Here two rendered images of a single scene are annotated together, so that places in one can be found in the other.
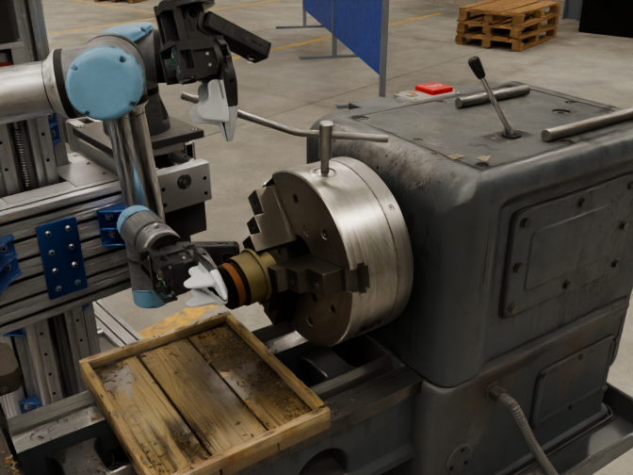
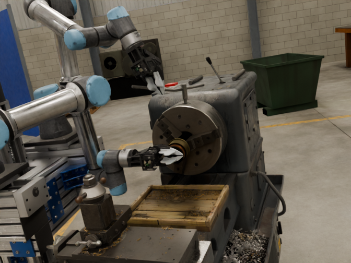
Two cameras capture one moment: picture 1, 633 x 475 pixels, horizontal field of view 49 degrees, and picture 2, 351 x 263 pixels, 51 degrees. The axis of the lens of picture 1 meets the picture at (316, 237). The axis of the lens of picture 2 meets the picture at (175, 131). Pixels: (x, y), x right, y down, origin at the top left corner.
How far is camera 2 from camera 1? 0.93 m
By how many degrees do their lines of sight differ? 33
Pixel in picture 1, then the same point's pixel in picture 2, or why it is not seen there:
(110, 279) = (70, 208)
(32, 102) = (71, 104)
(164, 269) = (151, 155)
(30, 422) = not seen: hidden behind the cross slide
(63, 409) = not seen: hidden behind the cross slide
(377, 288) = (223, 135)
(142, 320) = not seen: outside the picture
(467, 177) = (232, 89)
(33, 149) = (18, 154)
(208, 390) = (178, 203)
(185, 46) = (146, 60)
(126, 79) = (107, 86)
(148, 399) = (161, 214)
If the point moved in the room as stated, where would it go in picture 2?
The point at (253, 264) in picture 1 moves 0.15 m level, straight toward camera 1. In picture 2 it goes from (181, 141) to (208, 145)
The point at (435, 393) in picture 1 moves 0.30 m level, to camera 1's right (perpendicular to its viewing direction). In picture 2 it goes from (244, 175) to (285, 154)
